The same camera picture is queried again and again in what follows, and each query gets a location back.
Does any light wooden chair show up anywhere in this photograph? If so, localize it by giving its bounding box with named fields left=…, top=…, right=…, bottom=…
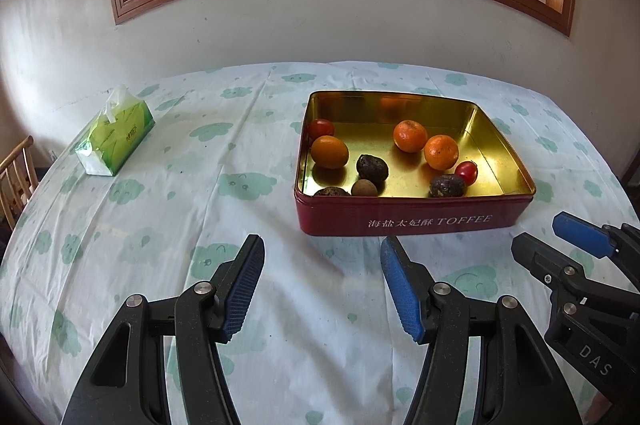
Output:
left=0, top=136, right=38, bottom=231

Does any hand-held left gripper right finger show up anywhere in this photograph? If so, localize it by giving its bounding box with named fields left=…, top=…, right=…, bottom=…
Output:
left=380, top=235, right=583, bottom=425

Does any green tissue pack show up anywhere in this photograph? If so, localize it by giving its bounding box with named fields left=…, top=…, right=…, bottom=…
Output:
left=74, top=86, right=155, bottom=177

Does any oval orange kumquat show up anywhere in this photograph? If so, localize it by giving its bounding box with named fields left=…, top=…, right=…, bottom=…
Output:
left=311, top=135, right=350, bottom=170

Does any oval cherry tomato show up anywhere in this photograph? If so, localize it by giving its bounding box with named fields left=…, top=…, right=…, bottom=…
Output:
left=454, top=160, right=478, bottom=186

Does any round cherry tomato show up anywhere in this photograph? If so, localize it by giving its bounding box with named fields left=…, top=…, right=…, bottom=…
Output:
left=307, top=118, right=335, bottom=140

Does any mandarin orange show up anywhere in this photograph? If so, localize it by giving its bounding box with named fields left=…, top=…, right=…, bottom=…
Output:
left=424, top=134, right=459, bottom=171
left=393, top=119, right=429, bottom=154

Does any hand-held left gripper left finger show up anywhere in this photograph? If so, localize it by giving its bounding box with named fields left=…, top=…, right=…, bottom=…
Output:
left=61, top=234, right=266, bottom=425

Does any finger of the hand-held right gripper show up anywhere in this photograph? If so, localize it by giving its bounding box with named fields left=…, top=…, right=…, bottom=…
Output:
left=552, top=212, right=640, bottom=293
left=511, top=232, right=640, bottom=306

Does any cloud print tablecloth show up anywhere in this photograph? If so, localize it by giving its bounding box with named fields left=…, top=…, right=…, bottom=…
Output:
left=0, top=61, right=640, bottom=425

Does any dark wooden chair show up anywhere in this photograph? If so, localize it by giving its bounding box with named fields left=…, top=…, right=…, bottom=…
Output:
left=619, top=145, right=640, bottom=186

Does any red tin box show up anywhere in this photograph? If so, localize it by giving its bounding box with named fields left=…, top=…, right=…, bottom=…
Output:
left=293, top=90, right=537, bottom=237

